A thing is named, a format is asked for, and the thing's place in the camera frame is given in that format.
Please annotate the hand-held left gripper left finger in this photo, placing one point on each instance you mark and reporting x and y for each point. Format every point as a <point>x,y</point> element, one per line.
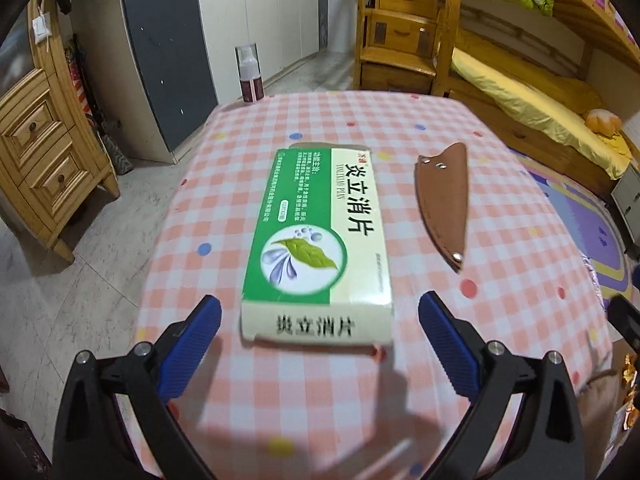
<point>192,345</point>

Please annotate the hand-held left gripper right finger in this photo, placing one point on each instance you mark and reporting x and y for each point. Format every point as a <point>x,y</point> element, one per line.
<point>450,345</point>

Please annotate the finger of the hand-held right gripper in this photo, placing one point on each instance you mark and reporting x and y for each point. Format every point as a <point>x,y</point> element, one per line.
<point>625,317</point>

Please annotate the green medicine box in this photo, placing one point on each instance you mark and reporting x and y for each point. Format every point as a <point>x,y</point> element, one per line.
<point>310,240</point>

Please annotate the cardboard box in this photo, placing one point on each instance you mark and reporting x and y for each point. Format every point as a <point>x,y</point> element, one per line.
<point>597,385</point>

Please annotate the rainbow rug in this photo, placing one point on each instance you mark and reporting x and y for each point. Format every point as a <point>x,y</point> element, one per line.
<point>600,230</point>

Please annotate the grey storage box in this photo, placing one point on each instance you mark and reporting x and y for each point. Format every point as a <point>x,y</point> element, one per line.
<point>627,192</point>

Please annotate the brown leather sheath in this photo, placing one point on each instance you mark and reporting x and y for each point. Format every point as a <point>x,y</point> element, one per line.
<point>445,200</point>

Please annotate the orange plush toy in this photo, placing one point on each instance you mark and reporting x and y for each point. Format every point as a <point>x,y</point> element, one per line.
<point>604,122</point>

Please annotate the pink checked tablecloth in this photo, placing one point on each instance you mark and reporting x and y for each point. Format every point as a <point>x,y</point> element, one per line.
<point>350,125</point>

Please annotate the wooden cabinet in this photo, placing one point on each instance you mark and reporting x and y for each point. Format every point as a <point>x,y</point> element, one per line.
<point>40,150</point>

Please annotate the yellow bed sheet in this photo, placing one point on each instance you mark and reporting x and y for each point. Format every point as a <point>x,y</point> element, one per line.
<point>525,90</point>

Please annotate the dark patterned leaning item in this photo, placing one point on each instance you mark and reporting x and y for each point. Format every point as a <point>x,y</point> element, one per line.
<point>100,110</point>

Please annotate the pump bottle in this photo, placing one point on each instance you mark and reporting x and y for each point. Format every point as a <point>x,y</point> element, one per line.
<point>250,85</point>

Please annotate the wooden bunk bed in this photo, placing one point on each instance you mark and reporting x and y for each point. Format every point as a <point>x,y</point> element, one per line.
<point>575,30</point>

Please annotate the wooden stair drawers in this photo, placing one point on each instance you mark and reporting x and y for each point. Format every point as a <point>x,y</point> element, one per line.
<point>400,35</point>

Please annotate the white and grey wardrobe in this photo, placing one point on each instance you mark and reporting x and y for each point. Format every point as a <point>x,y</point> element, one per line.
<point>250,10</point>

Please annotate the white paper tag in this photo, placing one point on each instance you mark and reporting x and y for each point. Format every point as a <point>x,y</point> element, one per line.
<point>41,27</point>

